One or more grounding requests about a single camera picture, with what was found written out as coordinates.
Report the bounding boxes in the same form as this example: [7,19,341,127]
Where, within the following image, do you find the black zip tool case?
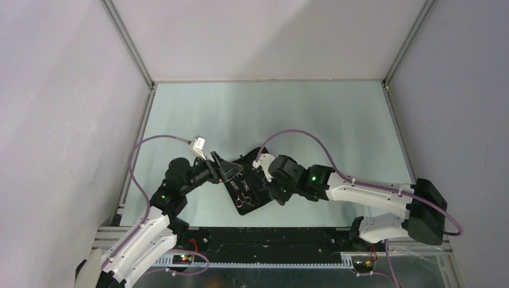
[225,146,274,216]

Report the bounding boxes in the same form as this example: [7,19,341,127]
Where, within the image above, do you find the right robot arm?
[252,154,448,251]

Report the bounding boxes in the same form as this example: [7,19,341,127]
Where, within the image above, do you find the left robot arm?
[74,152,244,287]

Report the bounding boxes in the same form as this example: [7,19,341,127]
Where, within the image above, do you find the grey slotted cable duct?
[152,254,354,269]

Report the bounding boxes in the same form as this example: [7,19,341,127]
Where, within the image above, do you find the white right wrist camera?
[252,154,276,182]

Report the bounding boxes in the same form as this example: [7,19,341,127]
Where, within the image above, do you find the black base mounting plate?
[167,226,379,265]

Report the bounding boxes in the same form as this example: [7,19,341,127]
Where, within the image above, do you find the purple cable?
[256,129,464,288]
[101,135,196,271]

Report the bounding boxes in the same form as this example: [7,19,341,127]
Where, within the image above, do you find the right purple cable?
[256,129,464,288]

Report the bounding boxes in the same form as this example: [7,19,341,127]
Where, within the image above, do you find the silver thinning scissors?
[235,193,254,208]

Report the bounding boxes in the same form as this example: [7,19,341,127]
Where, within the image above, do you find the aluminium corner frame post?
[382,0,436,86]

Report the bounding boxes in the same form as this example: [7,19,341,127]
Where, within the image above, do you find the aluminium right table rail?
[381,81,417,183]

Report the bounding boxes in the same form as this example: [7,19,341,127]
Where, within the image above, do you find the aluminium table rail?
[104,82,157,227]
[381,81,417,183]

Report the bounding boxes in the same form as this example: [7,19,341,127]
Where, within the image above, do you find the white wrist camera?
[190,136,206,160]
[252,154,276,182]

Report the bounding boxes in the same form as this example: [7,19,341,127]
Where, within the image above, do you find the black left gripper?
[181,151,243,195]

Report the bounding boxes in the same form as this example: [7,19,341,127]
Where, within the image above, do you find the silver straight scissors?
[236,173,250,191]

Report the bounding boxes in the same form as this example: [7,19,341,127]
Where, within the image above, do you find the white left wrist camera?
[190,136,206,160]

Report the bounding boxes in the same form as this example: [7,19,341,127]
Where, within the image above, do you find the aluminium left corner post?
[100,0,155,89]

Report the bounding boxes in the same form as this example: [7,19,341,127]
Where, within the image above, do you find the aluminium left table rail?
[104,82,157,227]

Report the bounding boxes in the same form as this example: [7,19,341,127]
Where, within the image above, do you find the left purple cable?
[101,135,196,271]

